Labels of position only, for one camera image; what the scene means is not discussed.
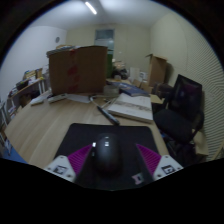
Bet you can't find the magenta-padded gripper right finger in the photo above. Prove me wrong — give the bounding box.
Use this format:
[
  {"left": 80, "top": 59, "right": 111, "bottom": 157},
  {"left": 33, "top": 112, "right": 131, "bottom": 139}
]
[{"left": 135, "top": 143, "right": 185, "bottom": 183}]

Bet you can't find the grey glass door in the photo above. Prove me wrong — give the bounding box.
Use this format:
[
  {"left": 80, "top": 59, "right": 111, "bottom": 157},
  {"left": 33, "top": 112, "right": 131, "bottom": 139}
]
[{"left": 94, "top": 28, "right": 116, "bottom": 51}]

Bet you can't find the black computer mouse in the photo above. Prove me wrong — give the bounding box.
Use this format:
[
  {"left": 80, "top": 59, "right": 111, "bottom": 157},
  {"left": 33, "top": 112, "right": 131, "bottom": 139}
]
[{"left": 90, "top": 132, "right": 123, "bottom": 175}]

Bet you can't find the black marker pen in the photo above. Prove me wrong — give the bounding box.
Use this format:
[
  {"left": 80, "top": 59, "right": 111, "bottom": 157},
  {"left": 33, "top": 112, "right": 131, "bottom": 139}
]
[{"left": 88, "top": 95, "right": 121, "bottom": 127}]

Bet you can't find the ceiling tube light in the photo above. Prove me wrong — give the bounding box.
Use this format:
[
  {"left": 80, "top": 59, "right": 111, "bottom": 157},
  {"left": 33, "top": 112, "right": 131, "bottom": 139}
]
[{"left": 83, "top": 0, "right": 99, "bottom": 16}]

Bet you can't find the white paper sheet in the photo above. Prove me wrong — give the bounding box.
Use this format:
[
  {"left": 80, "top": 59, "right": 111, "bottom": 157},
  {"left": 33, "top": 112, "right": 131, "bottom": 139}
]
[{"left": 66, "top": 92, "right": 93, "bottom": 105}]

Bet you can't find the large brown cardboard box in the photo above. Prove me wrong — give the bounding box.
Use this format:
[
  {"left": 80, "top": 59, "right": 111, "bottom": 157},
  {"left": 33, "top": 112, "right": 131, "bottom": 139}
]
[{"left": 47, "top": 45, "right": 109, "bottom": 97}]

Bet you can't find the black mouse pad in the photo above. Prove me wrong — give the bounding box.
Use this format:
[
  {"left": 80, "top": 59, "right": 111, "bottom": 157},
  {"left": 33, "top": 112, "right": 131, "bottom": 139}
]
[{"left": 52, "top": 122, "right": 161, "bottom": 192}]

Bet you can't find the white notebook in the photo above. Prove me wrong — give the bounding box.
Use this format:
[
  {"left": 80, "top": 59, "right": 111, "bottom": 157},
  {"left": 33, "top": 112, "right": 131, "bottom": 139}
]
[{"left": 106, "top": 92, "right": 155, "bottom": 124}]

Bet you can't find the cluttered shelf unit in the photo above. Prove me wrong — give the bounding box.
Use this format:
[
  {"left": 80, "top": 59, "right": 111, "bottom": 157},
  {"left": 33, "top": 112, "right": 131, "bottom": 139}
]
[{"left": 0, "top": 67, "right": 48, "bottom": 148}]

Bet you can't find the open tall cardboard box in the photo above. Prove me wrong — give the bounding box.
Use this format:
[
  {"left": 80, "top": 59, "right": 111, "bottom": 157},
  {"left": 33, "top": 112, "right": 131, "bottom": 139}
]
[{"left": 145, "top": 52, "right": 169, "bottom": 89}]

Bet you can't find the black office chair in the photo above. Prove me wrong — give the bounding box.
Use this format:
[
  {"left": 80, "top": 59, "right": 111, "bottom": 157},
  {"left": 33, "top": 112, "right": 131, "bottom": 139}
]
[{"left": 152, "top": 73, "right": 205, "bottom": 165}]

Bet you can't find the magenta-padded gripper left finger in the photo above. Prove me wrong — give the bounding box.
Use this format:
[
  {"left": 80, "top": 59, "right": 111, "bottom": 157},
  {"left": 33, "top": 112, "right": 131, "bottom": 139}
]
[{"left": 44, "top": 143, "right": 95, "bottom": 184}]

